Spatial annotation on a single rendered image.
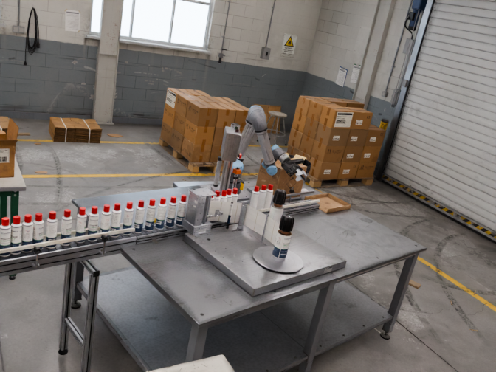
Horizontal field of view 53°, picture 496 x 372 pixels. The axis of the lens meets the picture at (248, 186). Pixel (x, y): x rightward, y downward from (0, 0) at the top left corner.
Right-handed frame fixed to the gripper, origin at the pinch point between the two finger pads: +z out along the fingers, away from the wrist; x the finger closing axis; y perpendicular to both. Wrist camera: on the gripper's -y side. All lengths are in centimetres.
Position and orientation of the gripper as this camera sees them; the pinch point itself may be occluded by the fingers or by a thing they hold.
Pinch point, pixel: (305, 177)
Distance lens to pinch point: 375.7
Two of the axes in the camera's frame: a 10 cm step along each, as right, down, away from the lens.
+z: 6.2, 7.0, -3.6
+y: -7.8, 5.4, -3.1
